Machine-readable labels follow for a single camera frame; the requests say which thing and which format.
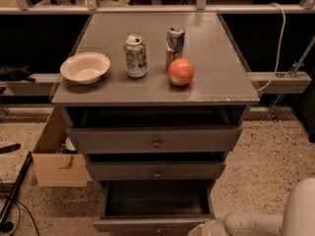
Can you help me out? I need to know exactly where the black bag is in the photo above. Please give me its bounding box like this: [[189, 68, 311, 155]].
[[0, 65, 35, 83]]

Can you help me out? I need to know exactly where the crushed white soda can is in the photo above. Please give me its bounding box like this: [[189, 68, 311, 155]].
[[124, 34, 147, 79]]

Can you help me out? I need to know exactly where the white cable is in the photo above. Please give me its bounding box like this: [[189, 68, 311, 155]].
[[255, 2, 287, 93]]

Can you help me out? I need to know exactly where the black floor rail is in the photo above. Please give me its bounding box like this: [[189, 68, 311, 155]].
[[0, 152, 32, 232]]

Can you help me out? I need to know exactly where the grey wooden drawer cabinet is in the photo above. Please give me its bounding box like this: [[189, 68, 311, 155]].
[[50, 11, 261, 189]]

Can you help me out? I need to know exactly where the black floor cable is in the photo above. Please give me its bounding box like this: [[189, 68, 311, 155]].
[[0, 179, 41, 236]]

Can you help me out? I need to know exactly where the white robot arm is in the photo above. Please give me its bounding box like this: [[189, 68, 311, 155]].
[[188, 178, 315, 236]]

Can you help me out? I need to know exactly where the grey middle drawer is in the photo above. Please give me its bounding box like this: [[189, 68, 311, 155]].
[[87, 161, 225, 181]]

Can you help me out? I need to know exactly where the grey drawer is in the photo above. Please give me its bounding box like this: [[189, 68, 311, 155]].
[[67, 126, 242, 154], [87, 161, 225, 181], [94, 180, 214, 233]]

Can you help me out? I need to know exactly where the metal railing frame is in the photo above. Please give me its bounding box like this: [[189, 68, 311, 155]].
[[0, 0, 315, 14]]

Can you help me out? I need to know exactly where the orange red apple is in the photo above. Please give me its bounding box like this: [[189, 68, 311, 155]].
[[167, 58, 195, 87]]

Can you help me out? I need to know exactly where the grey top drawer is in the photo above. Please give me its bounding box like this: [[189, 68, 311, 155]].
[[67, 126, 242, 154]]

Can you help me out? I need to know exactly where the crushed blue soda can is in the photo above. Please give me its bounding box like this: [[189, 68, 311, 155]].
[[165, 25, 185, 68]]

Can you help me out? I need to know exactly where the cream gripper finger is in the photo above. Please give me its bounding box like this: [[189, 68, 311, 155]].
[[188, 223, 204, 236]]

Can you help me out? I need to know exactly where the cardboard box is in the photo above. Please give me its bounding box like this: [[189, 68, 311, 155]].
[[31, 108, 90, 187]]

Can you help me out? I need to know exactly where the white ceramic bowl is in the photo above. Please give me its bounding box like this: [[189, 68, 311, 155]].
[[60, 52, 110, 85]]

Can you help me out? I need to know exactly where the grey bottom drawer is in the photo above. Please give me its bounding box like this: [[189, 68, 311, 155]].
[[94, 180, 214, 233]]

